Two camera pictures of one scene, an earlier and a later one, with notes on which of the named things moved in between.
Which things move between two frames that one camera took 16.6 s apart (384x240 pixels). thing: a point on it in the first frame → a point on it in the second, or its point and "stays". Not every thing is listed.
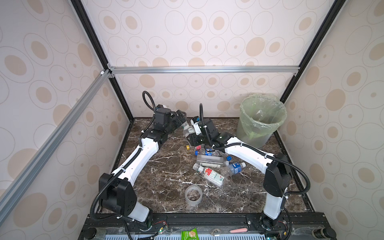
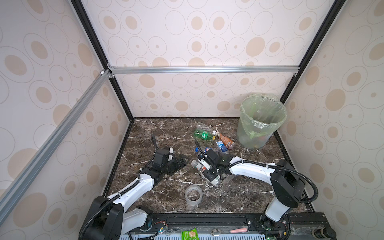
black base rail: x=225 y=224 stays
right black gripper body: x=198 y=139 → x=210 y=174
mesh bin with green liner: x=260 y=115 stays
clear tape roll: x=193 y=187 stays
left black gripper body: x=174 y=122 → x=172 y=166
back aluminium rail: x=204 y=70 stays
